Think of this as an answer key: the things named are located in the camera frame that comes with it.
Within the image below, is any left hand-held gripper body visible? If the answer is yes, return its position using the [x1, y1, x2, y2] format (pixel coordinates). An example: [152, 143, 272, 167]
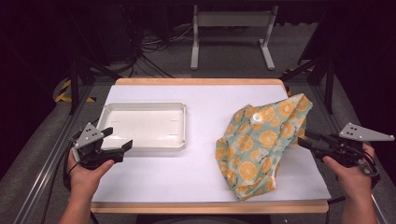
[69, 121, 125, 171]

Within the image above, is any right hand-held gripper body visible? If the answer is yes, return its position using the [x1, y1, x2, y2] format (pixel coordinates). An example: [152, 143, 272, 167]
[313, 121, 396, 178]

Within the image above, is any white plastic tray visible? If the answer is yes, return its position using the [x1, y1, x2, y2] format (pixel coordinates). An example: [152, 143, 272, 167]
[96, 102, 188, 153]

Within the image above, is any orange slice print cloth bag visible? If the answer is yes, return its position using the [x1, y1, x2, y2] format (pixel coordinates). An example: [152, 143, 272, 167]
[214, 92, 314, 202]

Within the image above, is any person's left hand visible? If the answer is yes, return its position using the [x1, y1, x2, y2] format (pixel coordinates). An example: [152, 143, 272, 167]
[66, 148, 116, 200]

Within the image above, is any person's right hand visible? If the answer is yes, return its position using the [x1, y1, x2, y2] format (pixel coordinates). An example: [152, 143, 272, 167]
[321, 143, 376, 200]

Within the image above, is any yellow black floor tape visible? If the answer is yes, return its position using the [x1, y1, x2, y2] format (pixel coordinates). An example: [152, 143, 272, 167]
[53, 78, 96, 104]

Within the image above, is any black tripod stand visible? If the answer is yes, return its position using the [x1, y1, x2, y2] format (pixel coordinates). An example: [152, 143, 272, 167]
[279, 50, 336, 115]
[65, 43, 123, 116]

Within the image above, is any white table mat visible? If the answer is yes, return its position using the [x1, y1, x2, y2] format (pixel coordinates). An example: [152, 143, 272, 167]
[92, 84, 332, 203]

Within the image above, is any person's dark clothing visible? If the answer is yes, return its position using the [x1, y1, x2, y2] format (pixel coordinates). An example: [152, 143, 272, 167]
[135, 214, 273, 224]

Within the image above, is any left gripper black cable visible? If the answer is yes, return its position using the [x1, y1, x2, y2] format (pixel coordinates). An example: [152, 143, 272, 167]
[63, 138, 79, 191]

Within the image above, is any right gripper grey cable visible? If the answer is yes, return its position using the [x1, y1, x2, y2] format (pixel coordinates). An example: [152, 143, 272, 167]
[357, 148, 380, 179]

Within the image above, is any bundle of floor cables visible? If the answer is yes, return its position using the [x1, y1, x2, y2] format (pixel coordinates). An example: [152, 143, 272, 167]
[122, 21, 202, 79]

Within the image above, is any white metal desk frame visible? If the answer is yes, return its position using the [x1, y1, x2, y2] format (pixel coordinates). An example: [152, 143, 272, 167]
[190, 4, 279, 71]

